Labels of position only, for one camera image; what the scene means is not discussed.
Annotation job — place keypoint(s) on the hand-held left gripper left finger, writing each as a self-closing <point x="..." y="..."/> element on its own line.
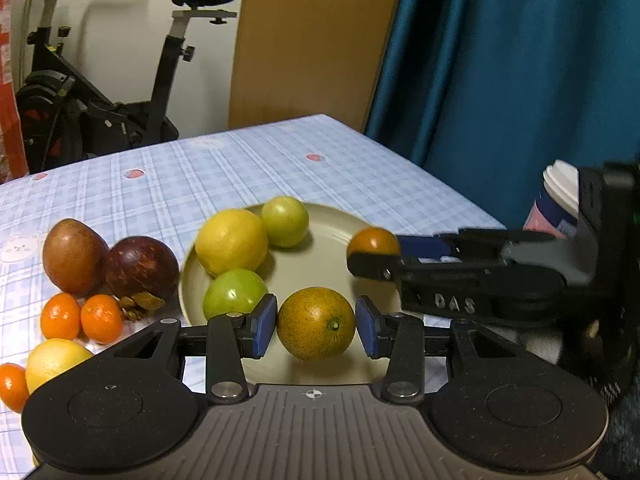
<point x="265" y="325"/>

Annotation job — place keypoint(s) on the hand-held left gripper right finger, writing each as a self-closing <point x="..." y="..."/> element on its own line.
<point x="365" y="327"/>

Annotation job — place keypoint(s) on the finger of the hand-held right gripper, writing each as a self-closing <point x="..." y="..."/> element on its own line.
<point x="450" y="285"/>
<point x="425" y="246"/>

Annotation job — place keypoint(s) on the green orange mandarin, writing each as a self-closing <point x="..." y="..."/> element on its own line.
<point x="316" y="322"/>

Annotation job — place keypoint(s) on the small orange kumquat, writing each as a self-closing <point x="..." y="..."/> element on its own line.
<point x="101" y="319"/>
<point x="12" y="385"/>
<point x="374" y="242"/>
<point x="60" y="316"/>

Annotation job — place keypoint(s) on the beige plate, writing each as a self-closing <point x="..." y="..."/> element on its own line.
<point x="325" y="250"/>

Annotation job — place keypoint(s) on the yellow lemon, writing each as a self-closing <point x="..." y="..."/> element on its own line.
<point x="230" y="242"/>
<point x="55" y="360"/>

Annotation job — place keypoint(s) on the yellow green jujube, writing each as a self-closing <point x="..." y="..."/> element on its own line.
<point x="285" y="220"/>

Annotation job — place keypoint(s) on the purple mangosteen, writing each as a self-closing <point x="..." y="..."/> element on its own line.
<point x="141" y="267"/>

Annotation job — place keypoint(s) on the person's right hand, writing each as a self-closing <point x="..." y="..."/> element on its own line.
<point x="544" y="347"/>

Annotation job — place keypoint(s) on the blue plaid tablecloth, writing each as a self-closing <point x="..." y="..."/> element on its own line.
<point x="200" y="170"/>

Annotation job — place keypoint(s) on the blue curtain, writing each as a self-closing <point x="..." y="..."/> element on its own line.
<point x="500" y="85"/>

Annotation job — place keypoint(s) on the red-brown mango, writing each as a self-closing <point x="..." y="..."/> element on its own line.
<point x="75" y="255"/>

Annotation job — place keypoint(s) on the wooden door panel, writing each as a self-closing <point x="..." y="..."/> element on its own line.
<point x="310" y="35"/>

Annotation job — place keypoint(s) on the black exercise bike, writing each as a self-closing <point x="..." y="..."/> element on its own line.
<point x="100" y="120"/>

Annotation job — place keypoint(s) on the red printed wall backdrop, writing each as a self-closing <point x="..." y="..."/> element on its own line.
<point x="7" y="110"/>

